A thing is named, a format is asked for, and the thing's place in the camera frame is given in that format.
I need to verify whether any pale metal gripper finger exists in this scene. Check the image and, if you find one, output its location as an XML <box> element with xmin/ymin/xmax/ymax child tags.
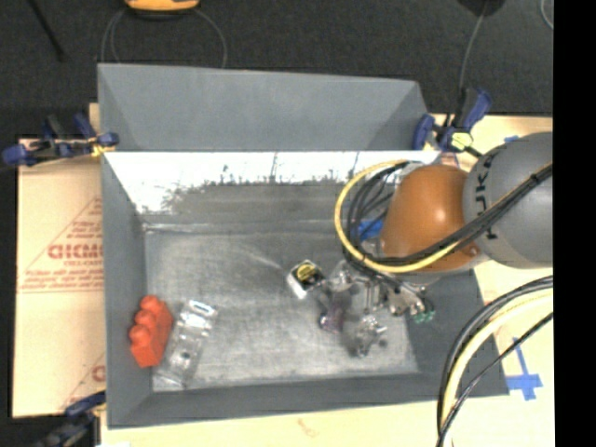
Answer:
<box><xmin>318</xmin><ymin>291</ymin><xmax>356</xmax><ymax>335</ymax></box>
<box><xmin>346</xmin><ymin>315</ymin><xmax>390</xmax><ymax>359</ymax></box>

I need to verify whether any clear plastic packet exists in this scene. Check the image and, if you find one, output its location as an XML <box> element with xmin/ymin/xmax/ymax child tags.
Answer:
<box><xmin>152</xmin><ymin>297</ymin><xmax>220</xmax><ymax>389</ymax></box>

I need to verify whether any red toy building block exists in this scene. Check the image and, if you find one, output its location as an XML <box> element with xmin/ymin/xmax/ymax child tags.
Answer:
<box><xmin>129</xmin><ymin>294</ymin><xmax>175</xmax><ymax>369</ymax></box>

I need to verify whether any grey metal bin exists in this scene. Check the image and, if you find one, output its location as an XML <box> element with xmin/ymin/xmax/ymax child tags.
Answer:
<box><xmin>96</xmin><ymin>62</ymin><xmax>509</xmax><ymax>427</ymax></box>

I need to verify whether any brown cardboard board, red print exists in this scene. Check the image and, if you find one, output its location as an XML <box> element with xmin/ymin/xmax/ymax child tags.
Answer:
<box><xmin>11</xmin><ymin>137</ymin><xmax>109</xmax><ymax>419</ymax></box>

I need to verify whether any black cylinder on white bracket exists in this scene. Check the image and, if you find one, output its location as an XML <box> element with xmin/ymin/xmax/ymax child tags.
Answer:
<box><xmin>285</xmin><ymin>259</ymin><xmax>328</xmax><ymax>301</ymax></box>

